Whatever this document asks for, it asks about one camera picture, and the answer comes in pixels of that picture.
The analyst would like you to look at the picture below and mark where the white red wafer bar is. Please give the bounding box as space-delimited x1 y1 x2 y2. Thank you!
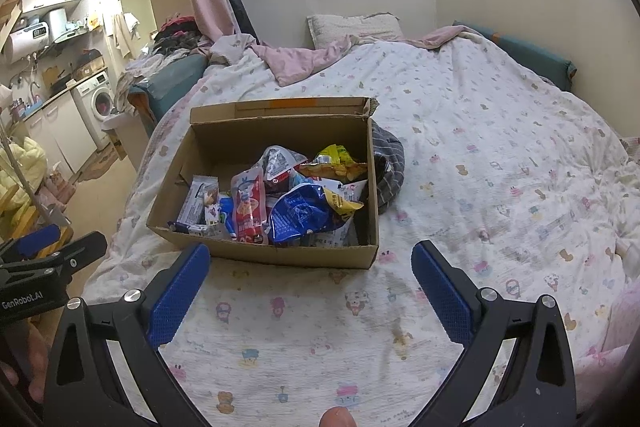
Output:
168 174 219 235

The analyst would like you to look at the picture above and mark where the red pink cartoon packet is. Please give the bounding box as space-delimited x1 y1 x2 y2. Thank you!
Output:
231 166 267 244

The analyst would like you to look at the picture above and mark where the light blue snack bag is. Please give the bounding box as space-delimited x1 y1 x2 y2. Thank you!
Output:
304 178 367 248

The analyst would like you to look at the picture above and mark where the dark blue snack bag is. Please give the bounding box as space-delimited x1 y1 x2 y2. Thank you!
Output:
269 183 334 244

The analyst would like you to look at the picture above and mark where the brown cardboard box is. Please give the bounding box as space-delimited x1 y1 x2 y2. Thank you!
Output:
145 95 381 270

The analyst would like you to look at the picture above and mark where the white red yellow snack bag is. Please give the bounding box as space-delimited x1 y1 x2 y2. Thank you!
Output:
257 145 308 193

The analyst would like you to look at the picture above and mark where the blue white gummy bag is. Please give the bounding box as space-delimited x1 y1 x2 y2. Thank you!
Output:
218 194 236 241

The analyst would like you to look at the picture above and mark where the person's left hand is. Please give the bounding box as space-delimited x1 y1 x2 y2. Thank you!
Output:
1 320 49 404

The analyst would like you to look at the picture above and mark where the person's right hand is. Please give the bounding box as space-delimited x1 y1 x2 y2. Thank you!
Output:
319 407 357 427

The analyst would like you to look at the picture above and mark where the wooden yellow rack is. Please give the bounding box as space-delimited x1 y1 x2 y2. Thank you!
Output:
1 198 74 259

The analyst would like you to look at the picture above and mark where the yellow bedding bundle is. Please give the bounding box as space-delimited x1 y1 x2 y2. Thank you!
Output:
1 136 48 228

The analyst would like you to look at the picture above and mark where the brown floor mat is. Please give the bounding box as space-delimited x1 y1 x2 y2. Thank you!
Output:
76 144 124 182

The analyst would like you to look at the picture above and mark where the white kitchen cabinet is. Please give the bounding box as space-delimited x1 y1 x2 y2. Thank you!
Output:
24 92 96 179

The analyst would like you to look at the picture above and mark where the dark striped garment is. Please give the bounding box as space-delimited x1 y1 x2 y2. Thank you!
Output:
372 121 405 215

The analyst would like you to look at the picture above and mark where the white washing machine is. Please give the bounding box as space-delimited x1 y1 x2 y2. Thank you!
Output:
70 70 114 150

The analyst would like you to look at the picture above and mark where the white water heater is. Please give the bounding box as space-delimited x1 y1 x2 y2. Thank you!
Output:
3 22 50 64

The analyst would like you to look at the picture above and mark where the teal orange folded blanket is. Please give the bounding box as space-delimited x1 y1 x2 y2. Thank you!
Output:
127 54 207 136

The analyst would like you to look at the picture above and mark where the clothes pile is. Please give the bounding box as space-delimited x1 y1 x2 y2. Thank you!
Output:
114 16 214 114

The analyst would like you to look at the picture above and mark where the pink blanket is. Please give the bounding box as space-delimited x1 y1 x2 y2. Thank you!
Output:
208 25 482 87

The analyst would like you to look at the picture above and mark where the beige pillow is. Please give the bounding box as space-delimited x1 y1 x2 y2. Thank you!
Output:
307 12 405 49

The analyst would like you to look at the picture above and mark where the teal cushion by wall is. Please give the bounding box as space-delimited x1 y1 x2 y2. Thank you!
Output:
454 20 577 92

